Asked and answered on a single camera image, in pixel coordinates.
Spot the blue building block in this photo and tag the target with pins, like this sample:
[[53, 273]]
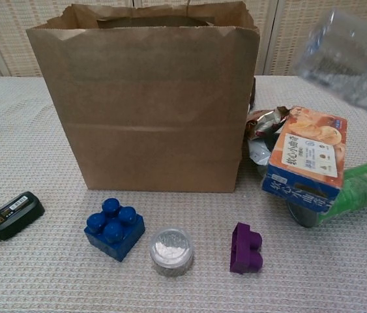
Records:
[[114, 234]]

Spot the clear round plastic container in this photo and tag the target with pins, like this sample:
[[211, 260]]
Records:
[[171, 252]]

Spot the snack wrapper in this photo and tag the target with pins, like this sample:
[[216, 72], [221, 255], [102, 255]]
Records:
[[264, 122]]

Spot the white woven tablecloth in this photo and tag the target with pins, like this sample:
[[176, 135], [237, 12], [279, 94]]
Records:
[[39, 287]]

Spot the orange blue cookie box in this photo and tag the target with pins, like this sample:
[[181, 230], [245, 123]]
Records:
[[307, 156]]

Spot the transparent water bottle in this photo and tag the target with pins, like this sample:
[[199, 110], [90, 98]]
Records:
[[339, 55]]

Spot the bamboo folding screen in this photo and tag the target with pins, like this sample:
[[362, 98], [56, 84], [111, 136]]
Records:
[[7, 32]]

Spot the green chip can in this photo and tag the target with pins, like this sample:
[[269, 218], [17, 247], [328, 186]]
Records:
[[362, 189]]

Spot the dark object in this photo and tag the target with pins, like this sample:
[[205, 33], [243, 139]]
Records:
[[253, 94]]

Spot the black ink bottle red cap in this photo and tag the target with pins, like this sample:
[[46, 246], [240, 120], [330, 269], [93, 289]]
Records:
[[15, 215]]

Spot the brown paper bag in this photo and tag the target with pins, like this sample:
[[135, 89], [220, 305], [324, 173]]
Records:
[[144, 114]]

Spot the purple building block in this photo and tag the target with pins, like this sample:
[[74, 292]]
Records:
[[245, 249]]

